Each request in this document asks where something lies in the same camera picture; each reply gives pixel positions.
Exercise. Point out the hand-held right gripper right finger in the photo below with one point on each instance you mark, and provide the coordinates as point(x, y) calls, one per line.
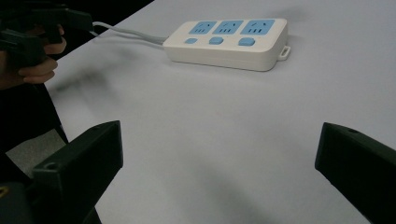
point(358, 165)

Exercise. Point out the white and blue power strip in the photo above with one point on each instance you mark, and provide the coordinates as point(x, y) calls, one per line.
point(230, 46)

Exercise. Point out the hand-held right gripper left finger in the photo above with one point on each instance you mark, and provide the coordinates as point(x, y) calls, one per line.
point(81, 161)

